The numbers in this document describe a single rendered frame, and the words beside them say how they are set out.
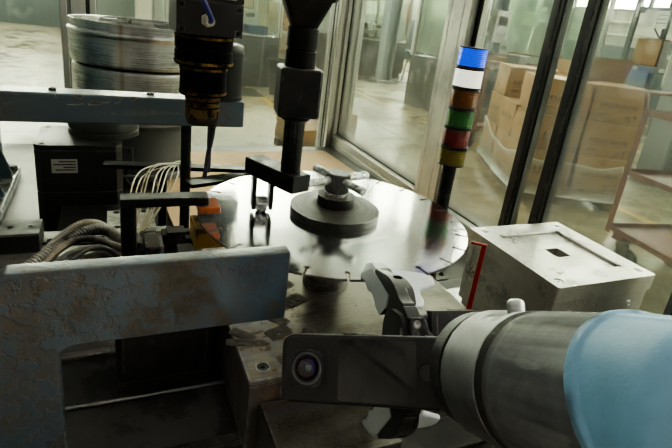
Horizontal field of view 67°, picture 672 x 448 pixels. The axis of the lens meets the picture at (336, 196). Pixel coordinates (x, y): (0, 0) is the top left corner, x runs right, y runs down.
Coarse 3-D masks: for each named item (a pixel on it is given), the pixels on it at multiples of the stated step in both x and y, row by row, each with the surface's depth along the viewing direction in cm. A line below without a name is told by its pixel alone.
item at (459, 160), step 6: (444, 150) 84; (450, 150) 83; (456, 150) 83; (462, 150) 83; (438, 156) 86; (444, 156) 84; (450, 156) 83; (456, 156) 83; (462, 156) 84; (438, 162) 85; (444, 162) 84; (450, 162) 84; (456, 162) 83; (462, 162) 84
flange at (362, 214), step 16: (304, 192) 67; (320, 192) 63; (304, 208) 61; (320, 208) 61; (336, 208) 61; (352, 208) 62; (368, 208) 64; (320, 224) 58; (336, 224) 58; (352, 224) 59; (368, 224) 60
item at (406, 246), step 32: (224, 192) 66; (352, 192) 72; (384, 192) 73; (224, 224) 57; (256, 224) 58; (288, 224) 59; (384, 224) 62; (416, 224) 63; (448, 224) 65; (320, 256) 52; (352, 256) 53; (384, 256) 54; (416, 256) 55; (448, 256) 56
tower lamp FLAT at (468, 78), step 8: (456, 72) 80; (464, 72) 79; (472, 72) 79; (480, 72) 79; (456, 80) 80; (464, 80) 79; (472, 80) 79; (480, 80) 80; (464, 88) 79; (472, 88) 79; (480, 88) 81
